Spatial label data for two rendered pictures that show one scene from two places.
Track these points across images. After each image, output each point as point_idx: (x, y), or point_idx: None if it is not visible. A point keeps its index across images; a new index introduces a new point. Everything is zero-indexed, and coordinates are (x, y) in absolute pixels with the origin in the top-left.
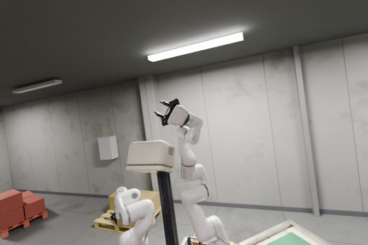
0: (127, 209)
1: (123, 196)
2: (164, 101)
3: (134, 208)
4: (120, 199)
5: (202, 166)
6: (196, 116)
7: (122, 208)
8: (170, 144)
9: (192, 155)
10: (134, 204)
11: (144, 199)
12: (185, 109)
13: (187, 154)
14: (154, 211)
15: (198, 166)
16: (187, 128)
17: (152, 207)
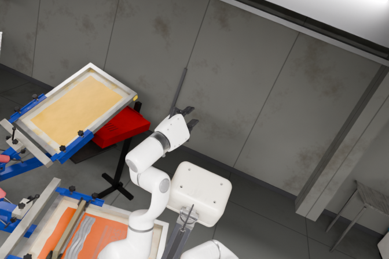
0: (212, 241)
1: (229, 257)
2: (188, 106)
3: (205, 243)
4: (230, 252)
5: (110, 244)
6: (140, 143)
7: (219, 242)
8: (174, 178)
9: (136, 211)
10: (207, 246)
11: (198, 255)
12: (160, 124)
13: (145, 210)
14: (180, 258)
15: (120, 241)
16: (152, 167)
17: (184, 252)
